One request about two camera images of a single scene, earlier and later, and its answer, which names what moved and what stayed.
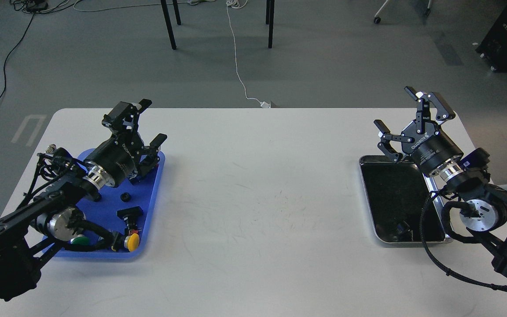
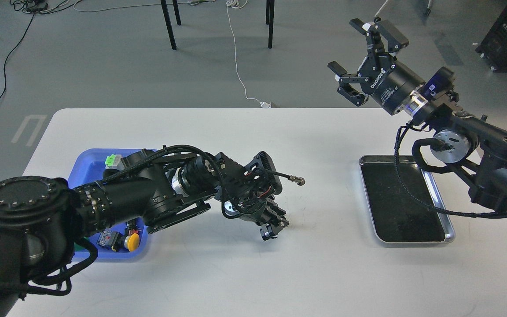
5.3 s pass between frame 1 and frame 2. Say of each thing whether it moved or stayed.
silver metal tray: stayed
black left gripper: moved
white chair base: stayed
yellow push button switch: stayed
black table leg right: stayed
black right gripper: moved
